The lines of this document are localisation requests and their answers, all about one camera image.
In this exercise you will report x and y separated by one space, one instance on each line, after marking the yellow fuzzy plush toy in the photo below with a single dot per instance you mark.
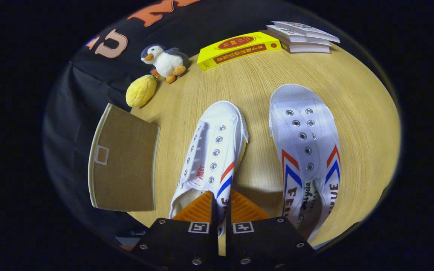
141 92

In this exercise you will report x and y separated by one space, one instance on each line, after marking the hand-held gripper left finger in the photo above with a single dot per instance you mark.
215 214

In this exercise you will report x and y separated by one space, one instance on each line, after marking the yellow box with red label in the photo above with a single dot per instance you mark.
236 49

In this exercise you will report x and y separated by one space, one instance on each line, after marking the white striped canvas shoe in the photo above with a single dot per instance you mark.
300 124
217 143

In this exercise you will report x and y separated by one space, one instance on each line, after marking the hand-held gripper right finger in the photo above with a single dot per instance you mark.
228 214

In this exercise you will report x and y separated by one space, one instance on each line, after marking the white illustrated book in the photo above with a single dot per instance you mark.
300 27
283 32

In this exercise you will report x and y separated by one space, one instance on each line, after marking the beige fabric storage box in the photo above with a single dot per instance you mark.
126 162

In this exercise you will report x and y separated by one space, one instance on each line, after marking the penguin plush toy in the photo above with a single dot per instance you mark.
164 62

